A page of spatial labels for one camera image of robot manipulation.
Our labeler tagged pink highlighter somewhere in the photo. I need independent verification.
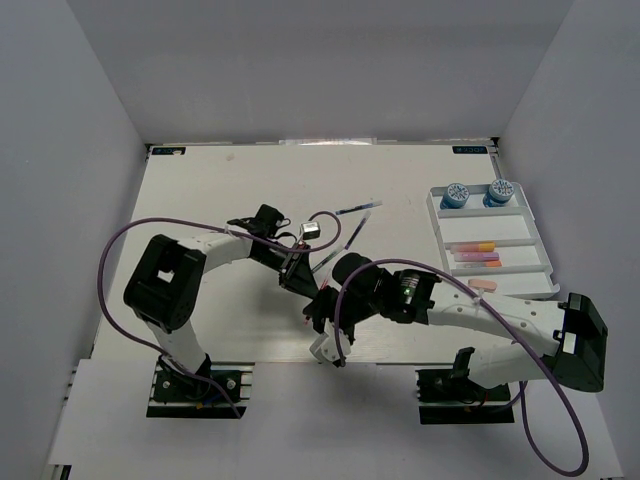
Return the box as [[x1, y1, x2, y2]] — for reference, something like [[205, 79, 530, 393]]
[[453, 252, 500, 263]]

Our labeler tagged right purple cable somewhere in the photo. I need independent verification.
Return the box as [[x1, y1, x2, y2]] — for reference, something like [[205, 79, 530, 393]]
[[333, 258, 590, 475]]

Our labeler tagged orange cap highlighter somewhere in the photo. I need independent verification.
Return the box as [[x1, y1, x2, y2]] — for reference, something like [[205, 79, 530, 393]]
[[450, 242, 495, 253]]

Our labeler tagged blue gel pen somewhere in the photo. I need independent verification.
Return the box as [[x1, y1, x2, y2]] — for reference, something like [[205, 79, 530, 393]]
[[334, 200, 383, 216]]

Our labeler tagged blue ink jar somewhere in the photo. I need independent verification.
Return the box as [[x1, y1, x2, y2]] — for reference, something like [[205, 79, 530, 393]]
[[483, 179, 515, 208], [440, 183, 470, 209]]

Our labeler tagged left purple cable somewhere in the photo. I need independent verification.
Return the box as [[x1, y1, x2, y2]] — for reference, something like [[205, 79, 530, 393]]
[[97, 211, 344, 419]]

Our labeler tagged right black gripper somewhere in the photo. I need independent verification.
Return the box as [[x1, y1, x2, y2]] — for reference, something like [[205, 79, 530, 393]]
[[302, 285, 382, 343]]

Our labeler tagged purple gel pen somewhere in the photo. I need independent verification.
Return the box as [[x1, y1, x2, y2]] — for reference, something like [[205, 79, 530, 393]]
[[344, 210, 371, 250]]

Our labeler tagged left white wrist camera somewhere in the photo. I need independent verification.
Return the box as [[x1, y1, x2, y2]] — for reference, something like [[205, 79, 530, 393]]
[[299, 221, 321, 241]]

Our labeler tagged green gel pen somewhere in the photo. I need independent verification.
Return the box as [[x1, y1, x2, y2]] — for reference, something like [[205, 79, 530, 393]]
[[311, 252, 339, 274]]

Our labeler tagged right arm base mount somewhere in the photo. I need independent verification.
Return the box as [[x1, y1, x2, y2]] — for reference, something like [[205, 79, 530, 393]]
[[416, 368, 515, 426]]

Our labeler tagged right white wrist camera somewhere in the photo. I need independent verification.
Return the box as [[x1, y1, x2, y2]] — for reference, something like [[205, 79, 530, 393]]
[[309, 331, 351, 367]]

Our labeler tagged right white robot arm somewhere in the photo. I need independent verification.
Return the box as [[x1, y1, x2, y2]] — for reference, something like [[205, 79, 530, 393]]
[[303, 253, 608, 399]]

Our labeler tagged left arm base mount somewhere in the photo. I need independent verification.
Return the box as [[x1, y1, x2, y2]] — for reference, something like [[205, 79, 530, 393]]
[[146, 360, 254, 420]]

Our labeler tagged white divided organizer tray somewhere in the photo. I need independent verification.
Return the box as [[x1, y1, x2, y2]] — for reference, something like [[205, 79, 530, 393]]
[[426, 183, 560, 300]]

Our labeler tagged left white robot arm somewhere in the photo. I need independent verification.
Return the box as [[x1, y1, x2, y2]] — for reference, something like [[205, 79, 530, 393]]
[[123, 204, 319, 399]]

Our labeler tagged purple cable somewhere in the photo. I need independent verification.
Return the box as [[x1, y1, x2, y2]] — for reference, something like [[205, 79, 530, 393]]
[[97, 211, 344, 419], [333, 258, 590, 475]]

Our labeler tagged red gel pen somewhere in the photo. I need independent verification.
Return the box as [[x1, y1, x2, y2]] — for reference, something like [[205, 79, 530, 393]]
[[303, 280, 332, 323]]

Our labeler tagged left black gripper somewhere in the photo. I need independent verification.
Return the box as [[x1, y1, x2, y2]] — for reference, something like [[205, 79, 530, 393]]
[[253, 240, 318, 299]]

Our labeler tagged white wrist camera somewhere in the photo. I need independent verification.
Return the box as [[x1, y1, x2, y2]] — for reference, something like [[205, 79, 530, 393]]
[[299, 221, 321, 241], [309, 331, 351, 367]]

